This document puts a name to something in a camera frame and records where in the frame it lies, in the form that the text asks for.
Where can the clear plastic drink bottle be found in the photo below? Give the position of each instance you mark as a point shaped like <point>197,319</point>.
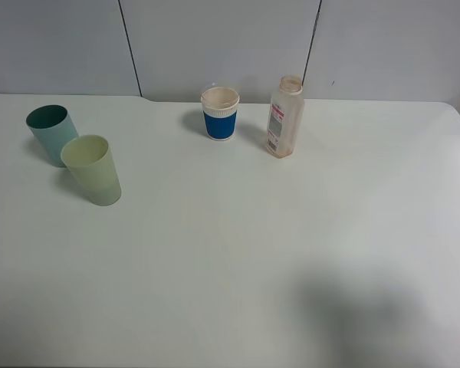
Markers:
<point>286,111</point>

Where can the teal green plastic cup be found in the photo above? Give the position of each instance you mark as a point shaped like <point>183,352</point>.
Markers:
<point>53,127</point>

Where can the blue sleeved paper cup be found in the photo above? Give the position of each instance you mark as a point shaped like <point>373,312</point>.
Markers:
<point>220,106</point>

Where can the pale yellow-green plastic cup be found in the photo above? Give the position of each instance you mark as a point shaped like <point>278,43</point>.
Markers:
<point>89,160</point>

